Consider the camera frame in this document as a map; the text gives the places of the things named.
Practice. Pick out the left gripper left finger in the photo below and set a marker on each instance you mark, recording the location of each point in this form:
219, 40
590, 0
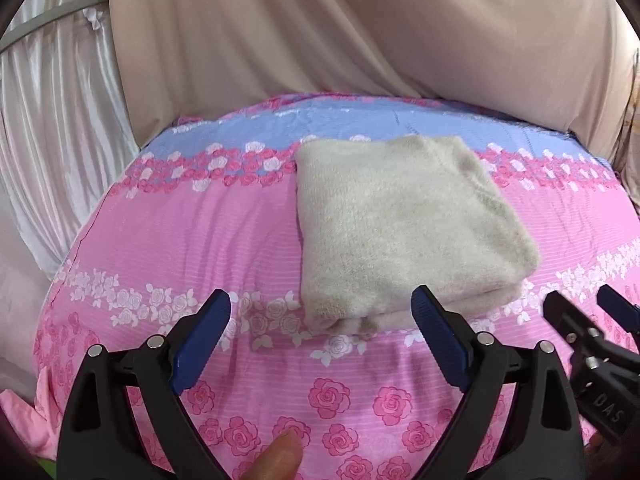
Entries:
100, 438

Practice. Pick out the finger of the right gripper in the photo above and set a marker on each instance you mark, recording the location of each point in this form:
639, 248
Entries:
575, 328
623, 312

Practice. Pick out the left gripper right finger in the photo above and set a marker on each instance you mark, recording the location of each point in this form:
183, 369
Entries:
541, 438

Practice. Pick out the beige knit heart sweater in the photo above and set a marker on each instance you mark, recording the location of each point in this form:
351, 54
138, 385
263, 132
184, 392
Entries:
379, 219

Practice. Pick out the right hand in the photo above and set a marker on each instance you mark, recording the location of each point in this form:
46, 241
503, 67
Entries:
593, 447

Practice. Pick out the left hand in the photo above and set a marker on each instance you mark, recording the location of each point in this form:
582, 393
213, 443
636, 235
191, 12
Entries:
280, 461

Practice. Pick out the floral patterned pillow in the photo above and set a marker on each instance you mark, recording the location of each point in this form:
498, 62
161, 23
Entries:
627, 161

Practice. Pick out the beige curtain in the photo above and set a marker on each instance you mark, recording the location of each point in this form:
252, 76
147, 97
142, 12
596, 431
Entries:
562, 64

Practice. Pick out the white satin curtain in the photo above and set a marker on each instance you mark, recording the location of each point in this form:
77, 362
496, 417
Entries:
65, 138

